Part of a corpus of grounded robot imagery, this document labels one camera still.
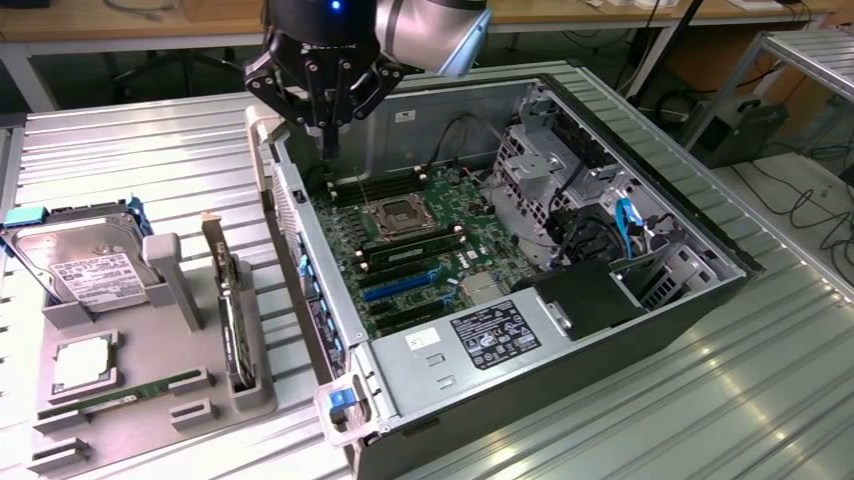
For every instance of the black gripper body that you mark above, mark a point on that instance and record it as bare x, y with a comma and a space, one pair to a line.
314, 30

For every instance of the graphics card with metal bracket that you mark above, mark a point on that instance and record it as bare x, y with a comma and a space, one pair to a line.
230, 300

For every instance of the black chair base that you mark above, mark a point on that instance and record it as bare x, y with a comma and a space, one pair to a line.
189, 70

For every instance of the green motherboard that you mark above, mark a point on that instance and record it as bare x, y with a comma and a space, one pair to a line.
488, 230

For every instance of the green RAM stick in slot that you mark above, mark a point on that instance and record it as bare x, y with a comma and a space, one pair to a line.
408, 254

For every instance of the perforated metal disk bay cage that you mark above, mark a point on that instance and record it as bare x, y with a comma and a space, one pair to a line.
528, 220

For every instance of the blue expansion slot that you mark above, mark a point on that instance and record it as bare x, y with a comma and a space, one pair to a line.
394, 288

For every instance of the white boxes on desk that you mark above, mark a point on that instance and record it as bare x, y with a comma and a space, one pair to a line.
644, 3

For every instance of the black slanted stand pole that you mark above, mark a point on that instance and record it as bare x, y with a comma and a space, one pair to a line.
670, 45

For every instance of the silver chipset heatsink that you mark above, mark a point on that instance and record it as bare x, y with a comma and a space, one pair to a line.
484, 290

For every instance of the silver hard disk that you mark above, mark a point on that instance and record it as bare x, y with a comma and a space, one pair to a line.
87, 255

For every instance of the hard disk drive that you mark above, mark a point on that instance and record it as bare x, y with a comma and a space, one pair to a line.
23, 218

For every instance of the grey and black equipment box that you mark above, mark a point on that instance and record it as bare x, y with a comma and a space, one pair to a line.
741, 130

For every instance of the grey plastic parts rack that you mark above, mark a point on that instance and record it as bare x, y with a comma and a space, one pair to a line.
154, 350

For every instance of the grey power supply unit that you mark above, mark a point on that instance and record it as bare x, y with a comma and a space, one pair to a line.
428, 370

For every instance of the silver CPU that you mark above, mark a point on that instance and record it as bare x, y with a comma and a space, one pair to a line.
82, 365

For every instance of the blue case latch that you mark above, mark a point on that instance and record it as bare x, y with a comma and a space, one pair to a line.
341, 400

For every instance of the open black PC case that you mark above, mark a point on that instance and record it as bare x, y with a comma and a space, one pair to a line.
668, 320

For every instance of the CPU socket with metal frame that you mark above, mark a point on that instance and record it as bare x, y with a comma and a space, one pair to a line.
397, 217

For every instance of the aluminium slat frame table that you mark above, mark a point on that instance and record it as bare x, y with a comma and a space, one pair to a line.
815, 55

